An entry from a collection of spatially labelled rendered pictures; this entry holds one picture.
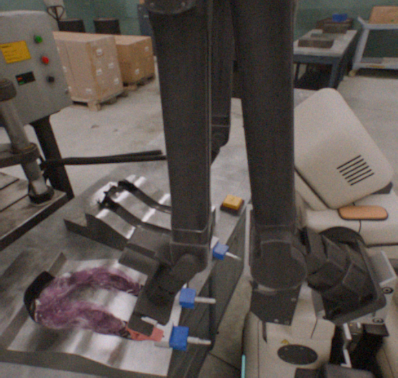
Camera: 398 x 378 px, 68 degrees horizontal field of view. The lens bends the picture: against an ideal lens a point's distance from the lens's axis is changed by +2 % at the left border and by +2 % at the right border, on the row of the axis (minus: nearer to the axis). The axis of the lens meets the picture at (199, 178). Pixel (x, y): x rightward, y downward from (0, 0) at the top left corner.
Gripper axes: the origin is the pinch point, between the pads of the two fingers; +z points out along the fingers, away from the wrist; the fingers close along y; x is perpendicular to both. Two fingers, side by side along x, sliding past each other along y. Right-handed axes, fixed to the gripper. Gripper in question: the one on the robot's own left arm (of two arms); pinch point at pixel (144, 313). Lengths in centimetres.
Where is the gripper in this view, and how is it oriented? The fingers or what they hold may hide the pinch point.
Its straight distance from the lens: 68.5
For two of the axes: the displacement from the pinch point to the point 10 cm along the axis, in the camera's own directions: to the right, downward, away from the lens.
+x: 8.9, 4.4, 1.2
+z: -4.3, 7.1, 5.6
